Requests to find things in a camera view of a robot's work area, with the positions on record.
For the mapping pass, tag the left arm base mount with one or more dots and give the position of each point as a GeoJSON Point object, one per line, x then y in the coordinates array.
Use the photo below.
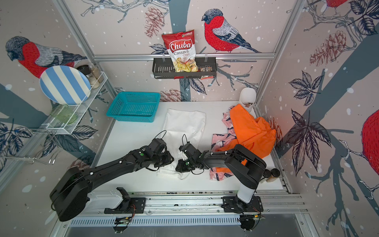
{"type": "Point", "coordinates": [128, 204]}

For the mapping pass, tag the red Chuba chips bag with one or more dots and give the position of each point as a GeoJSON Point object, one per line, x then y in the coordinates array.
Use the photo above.
{"type": "Point", "coordinates": [181, 48]}

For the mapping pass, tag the clear acrylic wall shelf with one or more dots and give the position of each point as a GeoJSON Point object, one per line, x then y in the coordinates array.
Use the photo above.
{"type": "Point", "coordinates": [76, 112]}

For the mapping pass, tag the white shorts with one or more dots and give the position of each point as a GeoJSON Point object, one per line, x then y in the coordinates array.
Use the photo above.
{"type": "Point", "coordinates": [181, 127]}

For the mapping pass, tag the metal wire rack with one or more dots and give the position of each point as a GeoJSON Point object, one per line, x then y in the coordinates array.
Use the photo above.
{"type": "Point", "coordinates": [30, 145]}

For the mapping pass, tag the blue white striped plate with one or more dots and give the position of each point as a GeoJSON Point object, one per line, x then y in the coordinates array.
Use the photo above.
{"type": "Point", "coordinates": [65, 85]}

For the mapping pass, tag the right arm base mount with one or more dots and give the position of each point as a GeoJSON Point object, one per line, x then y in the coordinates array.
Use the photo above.
{"type": "Point", "coordinates": [235, 205]}

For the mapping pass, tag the dark lid spice jar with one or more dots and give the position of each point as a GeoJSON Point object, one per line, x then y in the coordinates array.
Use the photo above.
{"type": "Point", "coordinates": [85, 69]}

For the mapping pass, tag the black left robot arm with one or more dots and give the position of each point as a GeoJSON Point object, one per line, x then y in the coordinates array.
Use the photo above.
{"type": "Point", "coordinates": [70, 195]}

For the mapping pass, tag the teal plastic basket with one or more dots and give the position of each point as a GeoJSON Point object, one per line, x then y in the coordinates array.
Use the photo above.
{"type": "Point", "coordinates": [134, 106]}

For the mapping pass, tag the orange cloth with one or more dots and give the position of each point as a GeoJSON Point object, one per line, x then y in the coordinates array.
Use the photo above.
{"type": "Point", "coordinates": [255, 134]}

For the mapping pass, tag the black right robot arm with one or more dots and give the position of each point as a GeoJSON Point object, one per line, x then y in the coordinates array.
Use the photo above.
{"type": "Point", "coordinates": [247, 167]}

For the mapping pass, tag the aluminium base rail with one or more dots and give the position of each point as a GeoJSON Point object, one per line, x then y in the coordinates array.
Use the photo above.
{"type": "Point", "coordinates": [192, 203]}

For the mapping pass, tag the pink patterned cloth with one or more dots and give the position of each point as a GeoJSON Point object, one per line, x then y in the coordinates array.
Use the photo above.
{"type": "Point", "coordinates": [220, 141]}

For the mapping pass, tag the beige spice jar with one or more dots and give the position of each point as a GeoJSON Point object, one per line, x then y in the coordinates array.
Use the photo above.
{"type": "Point", "coordinates": [95, 77]}

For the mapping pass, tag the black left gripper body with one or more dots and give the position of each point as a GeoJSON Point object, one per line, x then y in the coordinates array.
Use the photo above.
{"type": "Point", "coordinates": [162, 160]}

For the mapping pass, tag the white mannequin head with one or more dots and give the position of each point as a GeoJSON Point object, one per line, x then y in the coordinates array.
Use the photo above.
{"type": "Point", "coordinates": [247, 98]}

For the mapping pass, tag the black lid shaker bottle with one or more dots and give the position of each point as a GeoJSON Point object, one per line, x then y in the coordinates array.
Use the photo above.
{"type": "Point", "coordinates": [266, 175]}

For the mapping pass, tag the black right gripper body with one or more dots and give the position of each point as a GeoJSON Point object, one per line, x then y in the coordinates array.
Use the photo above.
{"type": "Point", "coordinates": [186, 166]}

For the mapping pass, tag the green glass cup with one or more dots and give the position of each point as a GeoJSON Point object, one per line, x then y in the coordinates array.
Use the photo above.
{"type": "Point", "coordinates": [64, 114]}

